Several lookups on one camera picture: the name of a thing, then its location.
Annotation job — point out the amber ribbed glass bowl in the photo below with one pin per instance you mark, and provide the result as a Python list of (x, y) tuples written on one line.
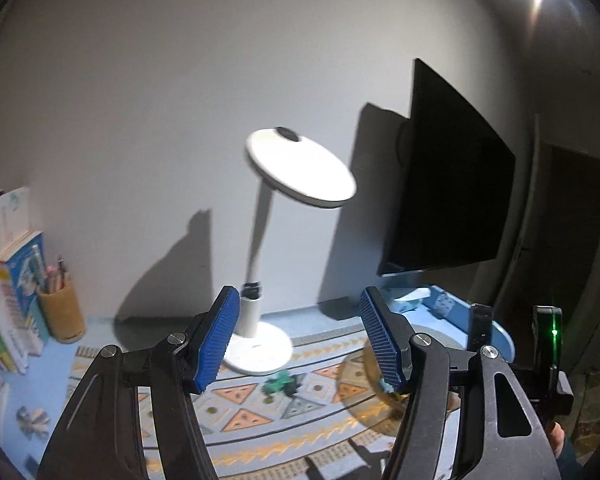
[(370, 410)]

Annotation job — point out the bundle of pens and pencils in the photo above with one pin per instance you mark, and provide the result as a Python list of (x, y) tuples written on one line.
[(55, 277)]

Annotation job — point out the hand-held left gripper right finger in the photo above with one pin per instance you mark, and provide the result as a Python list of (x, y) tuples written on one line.
[(380, 345)]

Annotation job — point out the black flat screen monitor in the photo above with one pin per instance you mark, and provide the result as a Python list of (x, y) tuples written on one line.
[(450, 185)]

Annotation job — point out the white desk lamp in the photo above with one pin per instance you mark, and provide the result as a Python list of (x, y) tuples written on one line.
[(300, 170)]

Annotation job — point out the blue illustrated book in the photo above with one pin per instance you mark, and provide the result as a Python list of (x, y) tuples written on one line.
[(25, 280)]

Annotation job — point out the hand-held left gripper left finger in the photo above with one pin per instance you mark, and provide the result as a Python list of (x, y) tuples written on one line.
[(217, 345)]

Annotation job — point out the brown pen holder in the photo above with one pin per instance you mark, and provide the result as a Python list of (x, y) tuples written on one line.
[(62, 315)]

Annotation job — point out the small flower-shaped toy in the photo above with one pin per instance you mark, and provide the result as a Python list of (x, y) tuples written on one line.
[(32, 417)]

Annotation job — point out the tall white book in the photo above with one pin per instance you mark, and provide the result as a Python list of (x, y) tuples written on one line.
[(5, 215)]

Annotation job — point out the green toy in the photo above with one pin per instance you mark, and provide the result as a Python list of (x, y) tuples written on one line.
[(280, 385)]

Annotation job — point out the dark door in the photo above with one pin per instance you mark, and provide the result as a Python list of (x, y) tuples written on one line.
[(575, 235)]

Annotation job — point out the patterned table mat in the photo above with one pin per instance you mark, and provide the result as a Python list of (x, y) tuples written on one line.
[(240, 420)]

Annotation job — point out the light blue tissue box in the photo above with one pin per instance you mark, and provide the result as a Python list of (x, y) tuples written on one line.
[(442, 306)]

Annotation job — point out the person's right hand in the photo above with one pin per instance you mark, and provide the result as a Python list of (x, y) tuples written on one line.
[(557, 440)]

